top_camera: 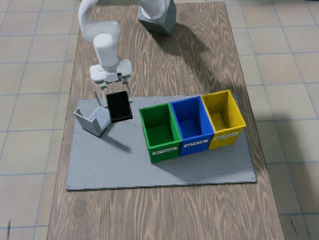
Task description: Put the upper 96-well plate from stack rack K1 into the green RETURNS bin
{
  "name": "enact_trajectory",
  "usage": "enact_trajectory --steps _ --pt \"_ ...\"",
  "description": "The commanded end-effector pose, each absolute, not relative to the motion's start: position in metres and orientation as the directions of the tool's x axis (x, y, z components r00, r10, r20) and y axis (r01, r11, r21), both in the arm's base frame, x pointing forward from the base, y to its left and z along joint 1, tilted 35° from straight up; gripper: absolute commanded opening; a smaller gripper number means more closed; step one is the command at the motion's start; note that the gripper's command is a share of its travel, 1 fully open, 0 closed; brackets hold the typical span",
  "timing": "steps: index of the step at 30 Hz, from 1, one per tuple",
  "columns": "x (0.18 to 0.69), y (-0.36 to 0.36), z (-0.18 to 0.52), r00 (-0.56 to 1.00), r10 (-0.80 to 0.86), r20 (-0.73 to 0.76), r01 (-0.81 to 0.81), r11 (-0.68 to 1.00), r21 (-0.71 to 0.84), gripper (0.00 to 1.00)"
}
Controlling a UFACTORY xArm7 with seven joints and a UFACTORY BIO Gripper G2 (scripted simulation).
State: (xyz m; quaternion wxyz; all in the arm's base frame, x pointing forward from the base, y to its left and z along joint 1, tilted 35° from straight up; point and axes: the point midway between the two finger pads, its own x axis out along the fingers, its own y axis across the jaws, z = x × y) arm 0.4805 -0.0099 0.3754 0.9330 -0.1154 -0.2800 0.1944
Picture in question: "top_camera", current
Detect yellow bin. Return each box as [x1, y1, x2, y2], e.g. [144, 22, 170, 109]
[200, 90, 246, 150]

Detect blue open-top bin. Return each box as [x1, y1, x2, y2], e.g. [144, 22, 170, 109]
[170, 96, 215, 157]

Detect green open bin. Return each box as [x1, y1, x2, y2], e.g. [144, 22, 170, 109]
[139, 103, 182, 164]

